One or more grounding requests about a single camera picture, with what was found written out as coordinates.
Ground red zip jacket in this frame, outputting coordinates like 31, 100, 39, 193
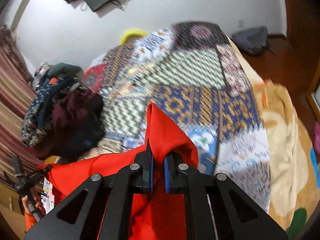
46, 103, 198, 239

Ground person's left hand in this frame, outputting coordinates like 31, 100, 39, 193
21, 195, 47, 217

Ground orange jacket left sleeve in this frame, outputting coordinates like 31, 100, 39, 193
24, 212, 37, 231

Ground navy patterned folded garment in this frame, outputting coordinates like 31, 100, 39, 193
21, 76, 82, 148

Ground maroon folded garment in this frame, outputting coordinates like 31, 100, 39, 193
33, 89, 105, 162

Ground beige plush blanket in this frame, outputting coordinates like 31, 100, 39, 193
231, 43, 319, 239

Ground striped pink curtain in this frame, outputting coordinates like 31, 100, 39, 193
0, 25, 43, 184

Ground patchwork patterned bedspread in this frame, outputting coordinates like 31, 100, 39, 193
84, 22, 271, 211

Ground grey blue backpack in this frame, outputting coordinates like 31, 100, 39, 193
231, 25, 273, 56

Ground brown wooden door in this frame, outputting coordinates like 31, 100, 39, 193
244, 0, 319, 134

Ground yellow plush item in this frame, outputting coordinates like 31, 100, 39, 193
119, 28, 148, 45

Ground white wall socket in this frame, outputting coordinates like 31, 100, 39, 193
238, 20, 244, 28

